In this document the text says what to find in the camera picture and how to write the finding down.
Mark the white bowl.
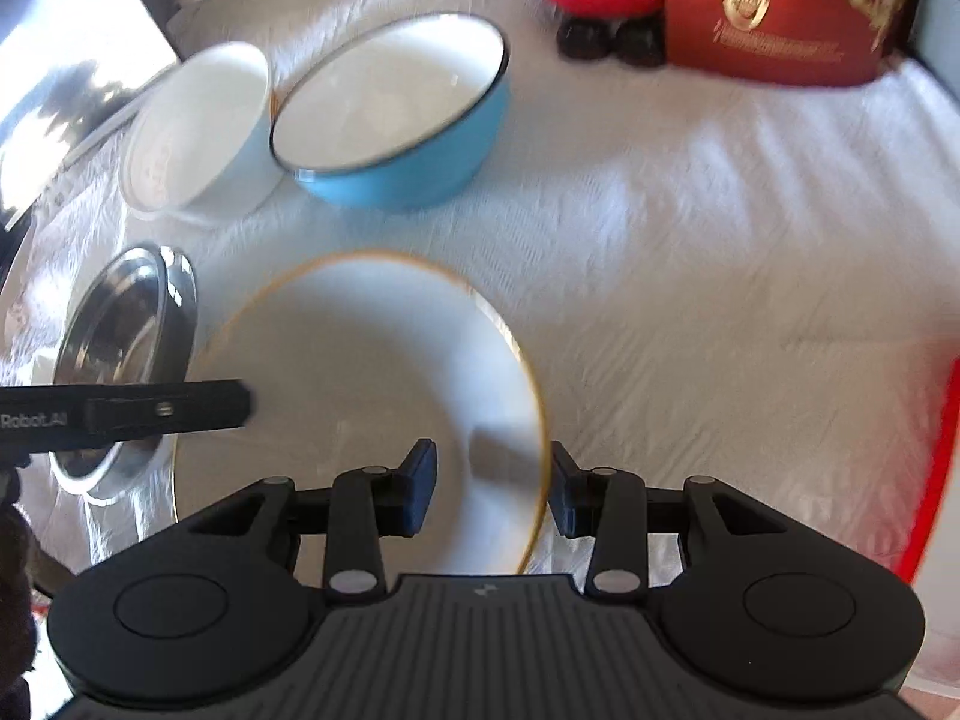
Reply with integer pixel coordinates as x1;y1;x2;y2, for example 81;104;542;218
120;42;282;226

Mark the dark red gift box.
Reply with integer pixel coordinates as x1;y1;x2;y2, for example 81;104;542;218
661;0;920;89

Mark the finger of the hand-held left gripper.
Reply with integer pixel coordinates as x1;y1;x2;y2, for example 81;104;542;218
86;379;256;438

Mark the stainless steel bowl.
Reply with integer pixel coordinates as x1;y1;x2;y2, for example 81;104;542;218
51;241;197;502

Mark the black monitor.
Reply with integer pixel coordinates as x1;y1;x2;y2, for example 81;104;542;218
0;0;181;233

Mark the blue enamel bowl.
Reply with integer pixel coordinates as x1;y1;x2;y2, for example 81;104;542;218
268;13;512;211

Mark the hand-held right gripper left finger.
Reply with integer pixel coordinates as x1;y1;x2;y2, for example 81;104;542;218
187;439;438;605

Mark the white textured tablecloth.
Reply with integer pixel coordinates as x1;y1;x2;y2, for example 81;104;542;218
0;0;960;601

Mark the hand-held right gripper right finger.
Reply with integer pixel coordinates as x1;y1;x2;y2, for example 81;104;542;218
550;441;790;605

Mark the dark grey box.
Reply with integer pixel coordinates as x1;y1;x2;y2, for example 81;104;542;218
909;0;960;70

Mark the white plate with gold rim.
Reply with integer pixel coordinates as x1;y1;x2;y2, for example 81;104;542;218
171;251;547;578

